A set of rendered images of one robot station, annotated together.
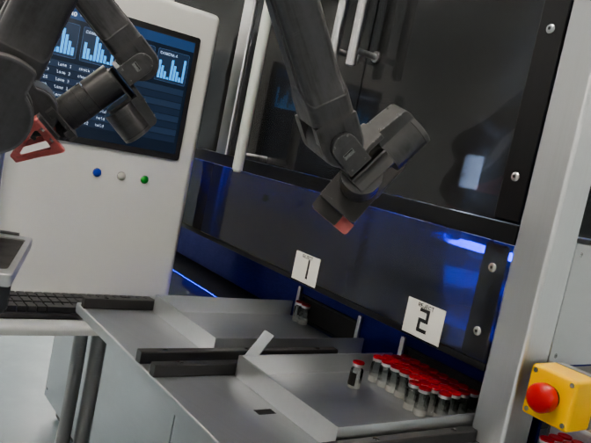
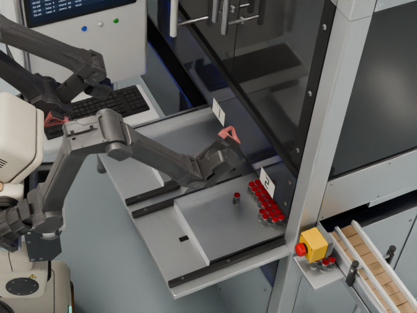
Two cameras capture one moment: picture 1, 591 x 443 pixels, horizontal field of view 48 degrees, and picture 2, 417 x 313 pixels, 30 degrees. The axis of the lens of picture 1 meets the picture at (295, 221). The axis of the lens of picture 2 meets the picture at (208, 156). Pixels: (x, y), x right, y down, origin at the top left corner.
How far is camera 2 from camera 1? 173 cm
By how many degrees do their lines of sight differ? 43
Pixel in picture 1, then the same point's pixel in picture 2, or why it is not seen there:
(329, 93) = (180, 175)
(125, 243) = (112, 56)
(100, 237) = not seen: hidden behind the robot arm
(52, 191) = not seen: hidden behind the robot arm
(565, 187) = (313, 172)
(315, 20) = (165, 163)
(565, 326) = (326, 207)
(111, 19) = (75, 64)
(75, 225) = not seen: hidden behind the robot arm
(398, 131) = (221, 166)
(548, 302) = (311, 206)
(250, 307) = (192, 115)
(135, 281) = (124, 72)
